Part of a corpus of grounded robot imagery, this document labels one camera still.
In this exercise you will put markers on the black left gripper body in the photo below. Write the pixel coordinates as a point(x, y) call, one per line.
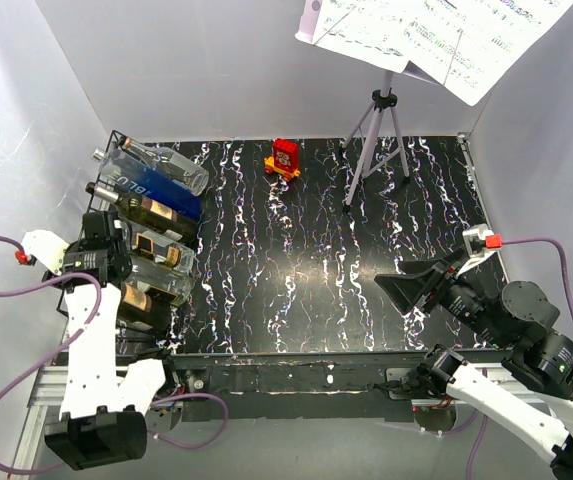
point(73, 249)

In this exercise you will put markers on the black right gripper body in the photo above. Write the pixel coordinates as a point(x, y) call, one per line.
point(466, 302)

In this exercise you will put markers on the dark red wine bottle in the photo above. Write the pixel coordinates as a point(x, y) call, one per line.
point(143, 313)

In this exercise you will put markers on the clear round glass bottle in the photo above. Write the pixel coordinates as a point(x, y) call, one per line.
point(159, 282)

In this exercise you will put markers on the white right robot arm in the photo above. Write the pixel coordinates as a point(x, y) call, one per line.
point(533, 400)

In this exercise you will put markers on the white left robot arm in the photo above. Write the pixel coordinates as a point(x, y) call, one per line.
point(102, 416)

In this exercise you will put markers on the green white wine bottle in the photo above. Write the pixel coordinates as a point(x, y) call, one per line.
point(149, 213)

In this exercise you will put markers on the blue clear vodka bottle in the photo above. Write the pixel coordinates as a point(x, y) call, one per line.
point(126, 174)

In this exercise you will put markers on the clear square liquor bottle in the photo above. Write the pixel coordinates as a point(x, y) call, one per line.
point(158, 248)

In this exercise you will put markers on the clear glass bottle top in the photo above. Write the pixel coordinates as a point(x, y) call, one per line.
point(169, 163)

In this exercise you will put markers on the red yellow toy brick car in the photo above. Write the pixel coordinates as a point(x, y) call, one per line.
point(284, 160)

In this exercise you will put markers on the lilac music stand tripod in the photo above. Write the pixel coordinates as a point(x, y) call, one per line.
point(382, 100)

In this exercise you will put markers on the white sheet music pages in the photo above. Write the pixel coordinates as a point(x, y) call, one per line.
point(465, 46)

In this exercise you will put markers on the black wire wine rack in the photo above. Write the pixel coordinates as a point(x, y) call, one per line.
point(96, 204)

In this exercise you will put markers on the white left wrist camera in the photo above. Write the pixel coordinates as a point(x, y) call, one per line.
point(45, 247)

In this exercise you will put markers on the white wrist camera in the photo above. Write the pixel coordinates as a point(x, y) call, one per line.
point(480, 243)
point(45, 247)

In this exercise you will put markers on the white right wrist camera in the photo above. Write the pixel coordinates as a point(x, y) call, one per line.
point(480, 243)

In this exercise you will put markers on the black metal base frame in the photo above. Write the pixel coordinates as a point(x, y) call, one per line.
point(274, 386)

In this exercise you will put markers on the aluminium rail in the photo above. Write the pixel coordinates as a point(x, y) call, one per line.
point(50, 389)

